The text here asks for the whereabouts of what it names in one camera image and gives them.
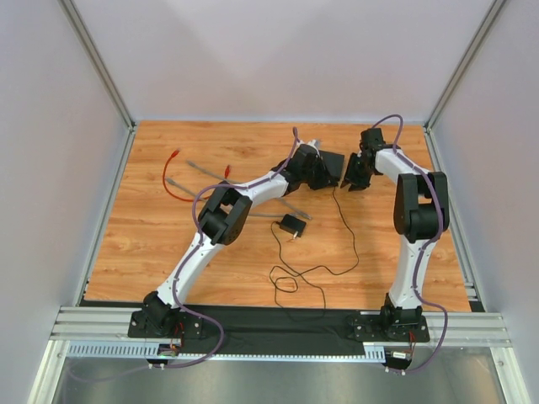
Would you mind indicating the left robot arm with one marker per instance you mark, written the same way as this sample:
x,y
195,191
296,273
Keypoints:
x,y
222,218

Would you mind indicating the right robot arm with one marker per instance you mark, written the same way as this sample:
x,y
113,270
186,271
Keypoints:
x,y
420,216

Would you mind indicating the aluminium frame post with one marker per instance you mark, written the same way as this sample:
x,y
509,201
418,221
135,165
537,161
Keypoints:
x,y
489,20
75,19

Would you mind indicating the aluminium front rail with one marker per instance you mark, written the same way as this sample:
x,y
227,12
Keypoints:
x,y
100,332

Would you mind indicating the black network switch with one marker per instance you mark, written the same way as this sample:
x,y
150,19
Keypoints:
x,y
333,164

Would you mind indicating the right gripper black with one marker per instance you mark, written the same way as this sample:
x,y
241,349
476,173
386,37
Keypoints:
x,y
359,169

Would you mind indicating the black power adapter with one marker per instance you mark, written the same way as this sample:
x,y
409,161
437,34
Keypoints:
x,y
292,225

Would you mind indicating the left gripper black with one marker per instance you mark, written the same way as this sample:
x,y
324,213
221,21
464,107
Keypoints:
x,y
319,169

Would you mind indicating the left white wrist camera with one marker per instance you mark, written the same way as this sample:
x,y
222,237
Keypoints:
x,y
314,144

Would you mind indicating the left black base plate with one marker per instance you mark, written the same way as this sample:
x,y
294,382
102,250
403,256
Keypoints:
x,y
176,325

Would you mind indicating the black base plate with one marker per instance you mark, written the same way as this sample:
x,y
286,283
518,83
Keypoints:
x,y
369,328
176,325

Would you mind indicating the black cloth strip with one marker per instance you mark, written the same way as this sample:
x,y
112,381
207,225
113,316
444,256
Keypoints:
x,y
248,330

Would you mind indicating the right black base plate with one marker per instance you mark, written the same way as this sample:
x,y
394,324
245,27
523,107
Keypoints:
x,y
369,328

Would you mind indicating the left aluminium frame post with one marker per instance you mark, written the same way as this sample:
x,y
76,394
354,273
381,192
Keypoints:
x,y
75,19

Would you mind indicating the right aluminium frame post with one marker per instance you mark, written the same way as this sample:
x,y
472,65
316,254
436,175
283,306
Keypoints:
x,y
489,20

